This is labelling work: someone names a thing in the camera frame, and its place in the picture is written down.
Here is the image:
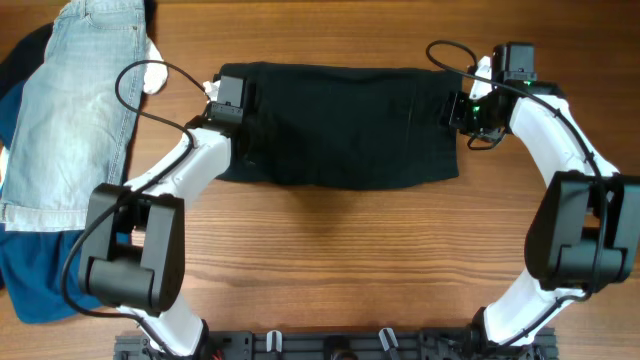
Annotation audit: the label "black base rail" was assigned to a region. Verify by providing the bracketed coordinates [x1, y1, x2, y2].
[113, 328, 559, 360]

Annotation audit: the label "dark blue garment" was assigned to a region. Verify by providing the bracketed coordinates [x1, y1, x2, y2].
[0, 79, 132, 325]

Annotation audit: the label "black shorts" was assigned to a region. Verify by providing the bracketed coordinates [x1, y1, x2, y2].
[220, 62, 461, 190]

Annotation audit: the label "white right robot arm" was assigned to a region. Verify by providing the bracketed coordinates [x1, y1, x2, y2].
[443, 81, 639, 359]

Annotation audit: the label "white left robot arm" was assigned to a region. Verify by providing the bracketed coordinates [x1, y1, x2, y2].
[78, 76, 256, 359]

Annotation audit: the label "light blue denim shorts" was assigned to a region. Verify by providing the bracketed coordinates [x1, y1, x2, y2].
[1, 0, 147, 232]

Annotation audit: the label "white cloth item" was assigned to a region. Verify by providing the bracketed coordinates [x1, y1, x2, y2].
[143, 37, 168, 95]

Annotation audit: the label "black garment under pile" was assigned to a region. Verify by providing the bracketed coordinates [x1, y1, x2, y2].
[1, 23, 53, 97]

